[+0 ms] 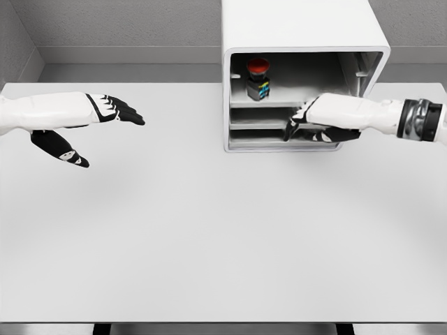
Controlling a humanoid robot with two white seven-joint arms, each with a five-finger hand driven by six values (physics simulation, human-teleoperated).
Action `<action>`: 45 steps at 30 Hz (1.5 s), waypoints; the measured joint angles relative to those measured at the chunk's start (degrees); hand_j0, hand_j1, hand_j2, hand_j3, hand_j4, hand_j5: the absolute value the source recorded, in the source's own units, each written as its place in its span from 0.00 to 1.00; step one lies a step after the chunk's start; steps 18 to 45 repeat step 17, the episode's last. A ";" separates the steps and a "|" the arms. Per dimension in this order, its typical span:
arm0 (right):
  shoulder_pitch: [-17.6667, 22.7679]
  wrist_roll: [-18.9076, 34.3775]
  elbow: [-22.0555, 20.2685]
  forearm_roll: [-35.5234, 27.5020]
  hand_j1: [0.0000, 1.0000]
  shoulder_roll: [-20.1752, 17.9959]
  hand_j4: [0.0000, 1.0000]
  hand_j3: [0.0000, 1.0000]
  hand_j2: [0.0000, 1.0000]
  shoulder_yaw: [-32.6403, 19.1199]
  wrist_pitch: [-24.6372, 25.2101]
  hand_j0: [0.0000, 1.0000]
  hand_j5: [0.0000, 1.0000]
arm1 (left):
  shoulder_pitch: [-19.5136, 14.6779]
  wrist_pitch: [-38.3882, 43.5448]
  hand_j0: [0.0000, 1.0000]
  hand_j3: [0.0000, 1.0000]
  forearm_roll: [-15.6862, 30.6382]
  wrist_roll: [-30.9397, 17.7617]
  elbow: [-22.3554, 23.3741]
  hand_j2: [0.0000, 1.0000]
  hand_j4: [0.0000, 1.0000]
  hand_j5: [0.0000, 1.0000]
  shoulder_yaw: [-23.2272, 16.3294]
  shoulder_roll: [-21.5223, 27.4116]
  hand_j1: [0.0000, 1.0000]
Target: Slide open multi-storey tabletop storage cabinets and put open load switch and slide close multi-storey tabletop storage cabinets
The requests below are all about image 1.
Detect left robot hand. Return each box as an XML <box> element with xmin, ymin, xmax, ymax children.
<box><xmin>29</xmin><ymin>91</ymin><xmax>146</xmax><ymax>169</ymax></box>

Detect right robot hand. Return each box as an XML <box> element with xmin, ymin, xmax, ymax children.
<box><xmin>283</xmin><ymin>92</ymin><xmax>364</xmax><ymax>144</ymax></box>

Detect red-button load switch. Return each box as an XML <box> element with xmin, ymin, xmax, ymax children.
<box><xmin>246</xmin><ymin>58</ymin><xmax>271</xmax><ymax>103</ymax></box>

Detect white multi-storey tabletop storage cabinet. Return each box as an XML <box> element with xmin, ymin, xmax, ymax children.
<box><xmin>221</xmin><ymin>0</ymin><xmax>391</xmax><ymax>154</ymax></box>

